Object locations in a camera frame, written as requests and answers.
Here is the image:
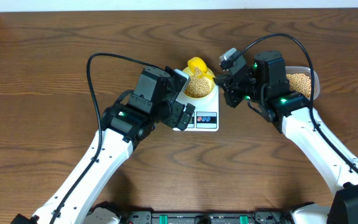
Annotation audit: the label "soybeans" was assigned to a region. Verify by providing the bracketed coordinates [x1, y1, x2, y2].
[194, 67, 203, 78]
[286, 73, 311, 98]
[185, 76, 211, 98]

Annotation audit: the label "yellow plastic measuring scoop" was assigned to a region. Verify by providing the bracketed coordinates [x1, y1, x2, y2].
[187, 57, 214, 81]

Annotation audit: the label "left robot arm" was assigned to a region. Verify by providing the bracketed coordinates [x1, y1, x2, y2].
[13, 67, 195, 223]

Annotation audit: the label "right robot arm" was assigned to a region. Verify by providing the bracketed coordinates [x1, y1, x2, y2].
[214, 49, 358, 223]

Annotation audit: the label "white digital kitchen scale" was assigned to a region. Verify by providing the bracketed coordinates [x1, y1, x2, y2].
[177, 83, 219, 132]

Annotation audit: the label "pale yellow bowl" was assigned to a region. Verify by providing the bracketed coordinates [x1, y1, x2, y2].
[181, 64, 218, 100]

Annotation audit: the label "soybeans in bowl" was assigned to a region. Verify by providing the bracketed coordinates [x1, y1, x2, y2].
[185, 76, 211, 98]

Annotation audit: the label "soybeans in container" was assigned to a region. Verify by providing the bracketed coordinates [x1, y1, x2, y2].
[286, 73, 311, 98]

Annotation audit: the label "clear plastic container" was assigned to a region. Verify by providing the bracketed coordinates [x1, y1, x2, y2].
[285, 66, 312, 99]

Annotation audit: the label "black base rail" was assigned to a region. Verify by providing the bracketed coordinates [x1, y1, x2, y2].
[88, 201, 329, 224]

